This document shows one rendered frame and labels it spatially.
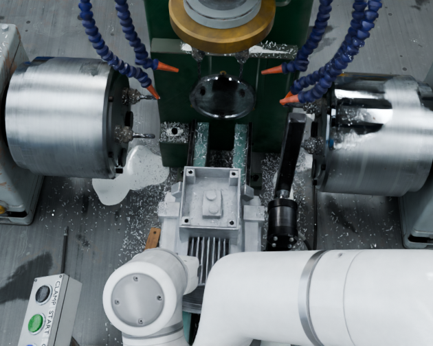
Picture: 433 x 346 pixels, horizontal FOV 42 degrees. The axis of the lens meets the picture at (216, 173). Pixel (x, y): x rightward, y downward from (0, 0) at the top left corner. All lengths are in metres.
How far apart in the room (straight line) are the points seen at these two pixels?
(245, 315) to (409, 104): 0.66
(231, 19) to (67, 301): 0.54
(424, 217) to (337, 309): 0.78
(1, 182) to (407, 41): 1.18
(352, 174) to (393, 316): 0.66
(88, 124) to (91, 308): 0.42
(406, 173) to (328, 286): 0.65
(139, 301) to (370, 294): 0.28
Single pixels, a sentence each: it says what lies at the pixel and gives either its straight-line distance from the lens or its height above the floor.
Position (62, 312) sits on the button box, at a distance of 0.99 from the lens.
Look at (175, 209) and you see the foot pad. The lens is 1.03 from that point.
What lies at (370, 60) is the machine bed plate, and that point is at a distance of 1.67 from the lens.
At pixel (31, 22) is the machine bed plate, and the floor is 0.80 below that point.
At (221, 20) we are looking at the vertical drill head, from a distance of 0.92.
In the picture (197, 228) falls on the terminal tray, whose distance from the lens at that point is 0.93.
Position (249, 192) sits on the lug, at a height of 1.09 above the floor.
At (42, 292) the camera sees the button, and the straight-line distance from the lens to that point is 1.00.
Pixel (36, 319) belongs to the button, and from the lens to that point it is 0.99.
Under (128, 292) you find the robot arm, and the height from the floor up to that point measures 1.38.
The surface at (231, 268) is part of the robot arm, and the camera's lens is 0.57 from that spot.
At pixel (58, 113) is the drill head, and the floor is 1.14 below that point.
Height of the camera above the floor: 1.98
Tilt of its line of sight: 58 degrees down
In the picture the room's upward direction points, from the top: straight up
